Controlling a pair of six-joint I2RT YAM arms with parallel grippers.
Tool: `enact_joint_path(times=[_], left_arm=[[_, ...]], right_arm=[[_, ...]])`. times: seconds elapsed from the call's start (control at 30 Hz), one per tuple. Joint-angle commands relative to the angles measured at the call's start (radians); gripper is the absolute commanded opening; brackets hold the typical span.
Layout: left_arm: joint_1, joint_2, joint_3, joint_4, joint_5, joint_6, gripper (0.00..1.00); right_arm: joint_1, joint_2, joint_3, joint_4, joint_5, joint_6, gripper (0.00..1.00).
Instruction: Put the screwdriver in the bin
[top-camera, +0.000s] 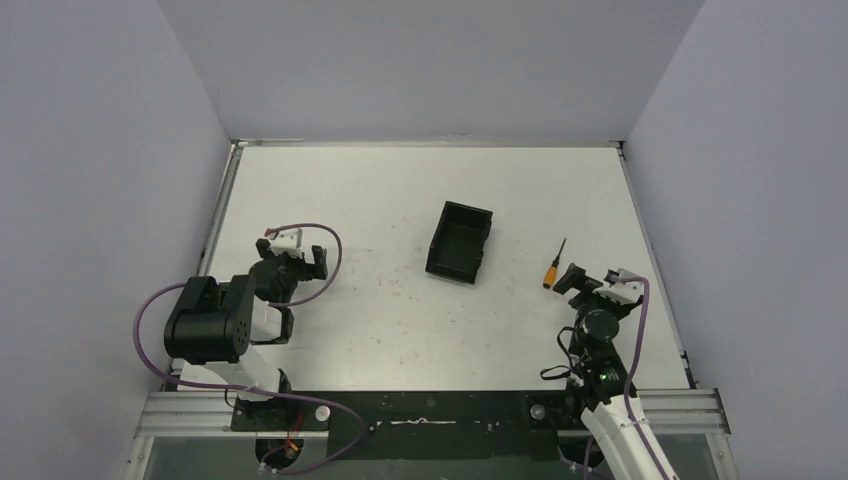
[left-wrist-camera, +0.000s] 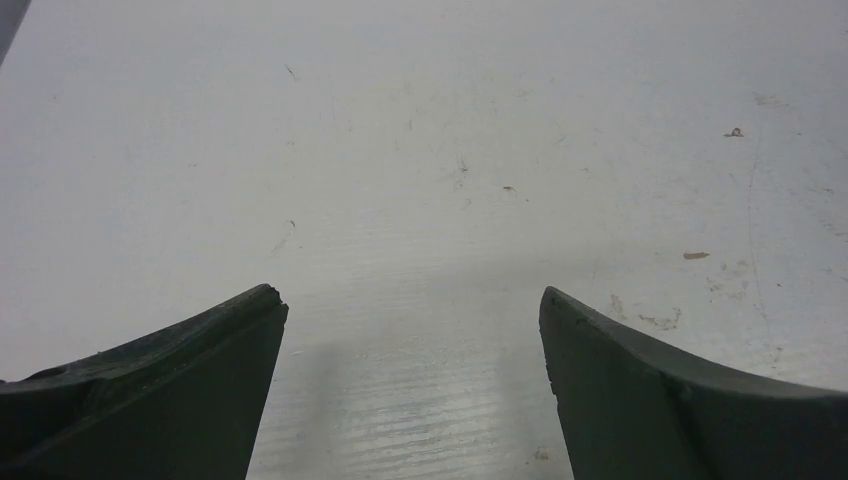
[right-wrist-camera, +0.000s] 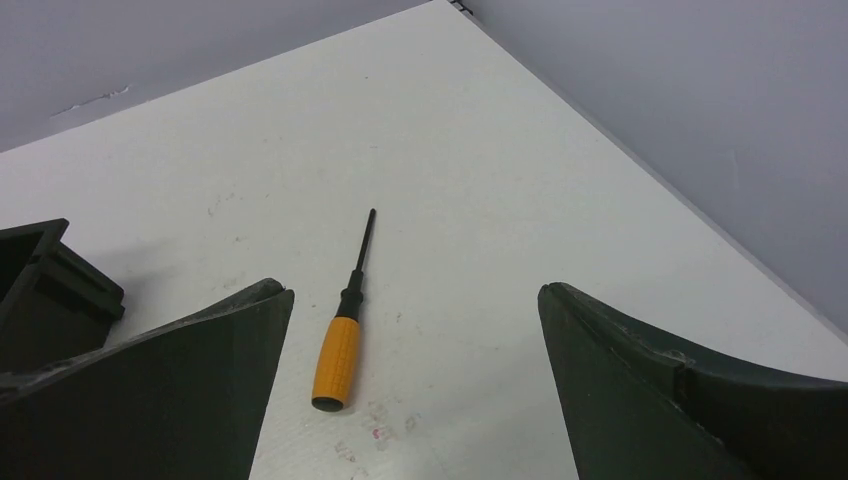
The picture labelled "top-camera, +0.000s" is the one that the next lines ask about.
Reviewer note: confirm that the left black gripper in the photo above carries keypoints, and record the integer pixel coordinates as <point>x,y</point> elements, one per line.
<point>291,259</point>

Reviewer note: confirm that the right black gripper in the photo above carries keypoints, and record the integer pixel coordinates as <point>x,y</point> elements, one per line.
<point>575,279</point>

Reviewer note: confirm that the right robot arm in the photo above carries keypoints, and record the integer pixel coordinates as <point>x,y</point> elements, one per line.
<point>608,401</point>

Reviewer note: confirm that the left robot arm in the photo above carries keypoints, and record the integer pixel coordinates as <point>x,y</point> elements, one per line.
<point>219,326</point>

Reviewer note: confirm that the black plastic bin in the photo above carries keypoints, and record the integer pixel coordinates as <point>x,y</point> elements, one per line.
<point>457,247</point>

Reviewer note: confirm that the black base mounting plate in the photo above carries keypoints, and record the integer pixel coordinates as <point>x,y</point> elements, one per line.
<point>414,425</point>

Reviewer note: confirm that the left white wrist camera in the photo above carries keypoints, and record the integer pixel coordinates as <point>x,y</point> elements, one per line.
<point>287,241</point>

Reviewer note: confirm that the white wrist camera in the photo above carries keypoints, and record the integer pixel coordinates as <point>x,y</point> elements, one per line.
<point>287,241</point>
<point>629,290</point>

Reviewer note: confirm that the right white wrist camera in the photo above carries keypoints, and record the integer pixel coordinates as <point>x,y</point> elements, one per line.
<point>629,290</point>

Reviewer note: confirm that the orange handled screwdriver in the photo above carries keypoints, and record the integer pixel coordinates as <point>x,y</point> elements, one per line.
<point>550,276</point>

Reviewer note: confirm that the aluminium front frame rail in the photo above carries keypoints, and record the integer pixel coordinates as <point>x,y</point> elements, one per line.
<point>204,414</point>

